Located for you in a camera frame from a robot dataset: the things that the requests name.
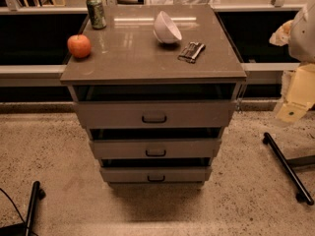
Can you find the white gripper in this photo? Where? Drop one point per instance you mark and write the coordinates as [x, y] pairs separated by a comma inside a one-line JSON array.
[[303, 38]]

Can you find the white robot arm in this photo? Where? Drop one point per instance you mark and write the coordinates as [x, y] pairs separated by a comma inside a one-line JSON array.
[[299, 35]]

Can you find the grey top drawer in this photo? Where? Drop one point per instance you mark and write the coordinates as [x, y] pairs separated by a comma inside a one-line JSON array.
[[168, 114]]

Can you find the grey drawer cabinet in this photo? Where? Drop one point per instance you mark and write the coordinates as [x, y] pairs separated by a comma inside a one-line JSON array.
[[129, 64]]

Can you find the black stand leg right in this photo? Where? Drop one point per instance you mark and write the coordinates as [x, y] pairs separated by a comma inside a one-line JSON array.
[[289, 165]]

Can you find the black stand leg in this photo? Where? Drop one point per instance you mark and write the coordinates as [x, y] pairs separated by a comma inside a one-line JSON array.
[[289, 165], [25, 227]]

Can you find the dark snack packet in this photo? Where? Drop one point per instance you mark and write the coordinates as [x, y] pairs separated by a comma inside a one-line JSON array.
[[191, 52]]

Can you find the white bowl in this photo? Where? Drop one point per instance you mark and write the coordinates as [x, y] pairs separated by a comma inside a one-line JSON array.
[[165, 29]]

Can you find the green soda can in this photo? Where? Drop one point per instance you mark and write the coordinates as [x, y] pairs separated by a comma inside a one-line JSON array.
[[96, 14]]

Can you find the red apple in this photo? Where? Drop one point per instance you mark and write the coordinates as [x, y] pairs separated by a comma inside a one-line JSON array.
[[79, 46]]

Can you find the black stand leg left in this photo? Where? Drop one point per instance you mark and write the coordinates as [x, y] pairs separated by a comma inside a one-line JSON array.
[[25, 227]]

